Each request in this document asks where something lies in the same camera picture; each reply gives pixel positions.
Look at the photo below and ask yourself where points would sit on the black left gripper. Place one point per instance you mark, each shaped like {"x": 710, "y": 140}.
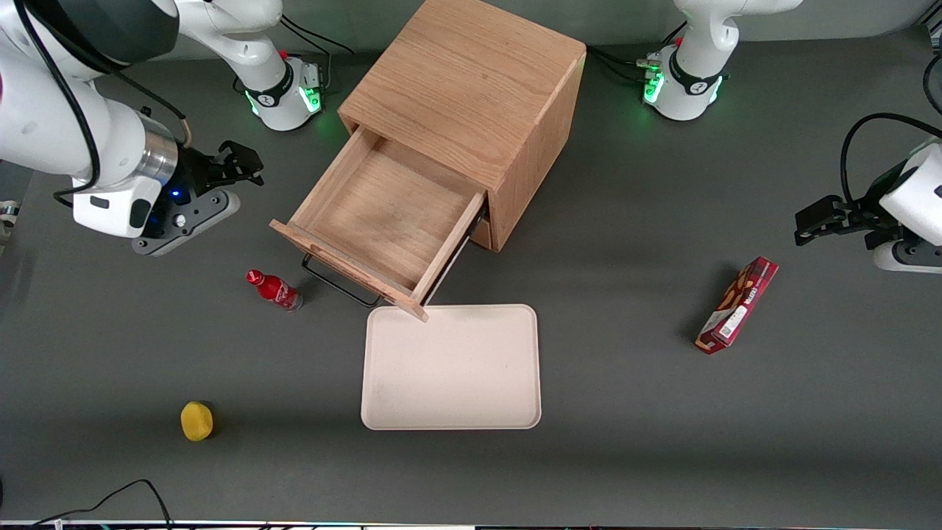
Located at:
{"x": 865, "y": 214}

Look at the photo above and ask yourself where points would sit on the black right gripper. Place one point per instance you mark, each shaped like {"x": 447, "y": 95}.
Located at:
{"x": 197, "y": 174}

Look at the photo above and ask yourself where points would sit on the wooden drawer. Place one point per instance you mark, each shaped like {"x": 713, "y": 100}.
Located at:
{"x": 482, "y": 234}
{"x": 383, "y": 213}

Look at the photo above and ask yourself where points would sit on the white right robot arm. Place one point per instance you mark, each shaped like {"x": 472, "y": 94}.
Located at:
{"x": 44, "y": 110}

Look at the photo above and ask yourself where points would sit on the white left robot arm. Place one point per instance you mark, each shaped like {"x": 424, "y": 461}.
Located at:
{"x": 699, "y": 44}

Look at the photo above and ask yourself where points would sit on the wooden drawer cabinet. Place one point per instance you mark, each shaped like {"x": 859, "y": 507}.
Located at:
{"x": 471, "y": 73}

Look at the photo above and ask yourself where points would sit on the red snack box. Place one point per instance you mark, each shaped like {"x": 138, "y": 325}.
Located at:
{"x": 738, "y": 305}

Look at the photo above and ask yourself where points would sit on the small red soda bottle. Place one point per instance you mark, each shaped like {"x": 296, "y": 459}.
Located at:
{"x": 274, "y": 289}

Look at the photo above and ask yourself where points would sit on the yellow lemon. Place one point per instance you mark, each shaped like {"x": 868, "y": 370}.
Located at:
{"x": 196, "y": 421}

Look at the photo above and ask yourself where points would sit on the cream plastic tray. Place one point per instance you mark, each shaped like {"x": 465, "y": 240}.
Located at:
{"x": 450, "y": 366}

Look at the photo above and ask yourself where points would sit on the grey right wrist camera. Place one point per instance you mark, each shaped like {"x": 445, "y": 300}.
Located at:
{"x": 199, "y": 217}

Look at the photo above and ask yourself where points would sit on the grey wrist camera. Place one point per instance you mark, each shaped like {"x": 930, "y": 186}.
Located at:
{"x": 199, "y": 217}
{"x": 905, "y": 258}

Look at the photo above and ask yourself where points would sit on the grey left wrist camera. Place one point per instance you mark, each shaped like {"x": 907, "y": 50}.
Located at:
{"x": 905, "y": 258}

